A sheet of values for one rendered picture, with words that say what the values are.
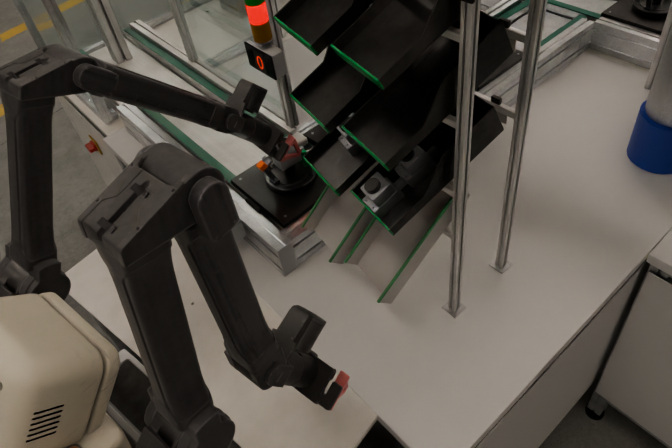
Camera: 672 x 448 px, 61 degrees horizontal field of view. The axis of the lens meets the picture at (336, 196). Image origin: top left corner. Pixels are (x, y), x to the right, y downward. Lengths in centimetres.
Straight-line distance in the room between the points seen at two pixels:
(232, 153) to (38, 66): 87
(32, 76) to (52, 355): 40
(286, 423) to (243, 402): 11
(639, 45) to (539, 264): 94
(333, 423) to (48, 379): 60
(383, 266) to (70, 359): 65
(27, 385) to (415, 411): 73
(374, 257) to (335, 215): 14
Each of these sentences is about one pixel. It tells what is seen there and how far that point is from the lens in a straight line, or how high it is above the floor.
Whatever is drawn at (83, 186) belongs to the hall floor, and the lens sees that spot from 339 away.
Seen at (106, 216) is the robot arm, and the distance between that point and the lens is 59.
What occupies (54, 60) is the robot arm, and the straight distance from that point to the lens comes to 97.
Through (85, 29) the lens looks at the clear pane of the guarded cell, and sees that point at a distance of 258.
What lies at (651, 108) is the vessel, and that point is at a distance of 166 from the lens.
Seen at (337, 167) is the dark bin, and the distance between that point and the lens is 116.
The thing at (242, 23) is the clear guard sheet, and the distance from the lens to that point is 167.
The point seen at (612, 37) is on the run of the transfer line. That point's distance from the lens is 215.
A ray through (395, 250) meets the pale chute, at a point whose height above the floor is 105.
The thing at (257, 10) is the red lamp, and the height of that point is 135.
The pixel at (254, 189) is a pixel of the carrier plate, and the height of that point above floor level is 97.
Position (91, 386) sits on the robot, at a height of 130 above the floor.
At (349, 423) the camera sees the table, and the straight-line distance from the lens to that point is 123.
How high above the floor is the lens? 198
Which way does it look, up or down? 45 degrees down
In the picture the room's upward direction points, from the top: 9 degrees counter-clockwise
